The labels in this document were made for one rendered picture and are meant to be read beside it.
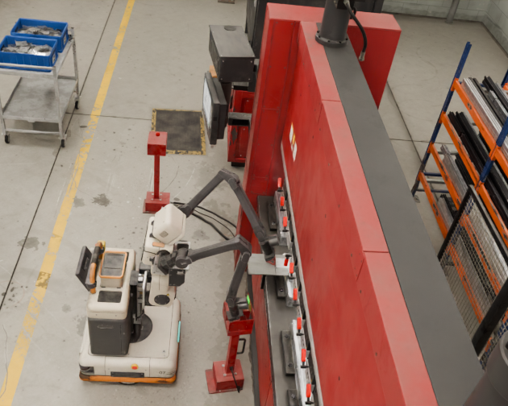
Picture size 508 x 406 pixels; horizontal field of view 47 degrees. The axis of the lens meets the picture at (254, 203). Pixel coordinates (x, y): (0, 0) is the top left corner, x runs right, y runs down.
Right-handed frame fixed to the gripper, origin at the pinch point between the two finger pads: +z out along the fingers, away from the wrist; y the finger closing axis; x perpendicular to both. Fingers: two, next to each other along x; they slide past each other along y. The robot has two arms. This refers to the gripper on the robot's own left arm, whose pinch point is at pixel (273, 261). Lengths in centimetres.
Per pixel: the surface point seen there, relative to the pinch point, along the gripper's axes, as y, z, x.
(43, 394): -39, 21, 178
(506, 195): 75, 77, -168
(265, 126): 84, -47, -17
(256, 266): -3.8, -3.9, 11.0
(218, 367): -21, 66, 68
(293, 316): -33.0, 18.5, -4.1
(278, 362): -68, 13, 6
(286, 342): -56, 13, 0
